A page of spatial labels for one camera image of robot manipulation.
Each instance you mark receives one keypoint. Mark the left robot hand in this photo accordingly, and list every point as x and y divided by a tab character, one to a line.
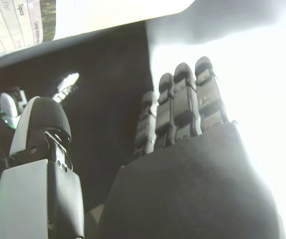
183	189

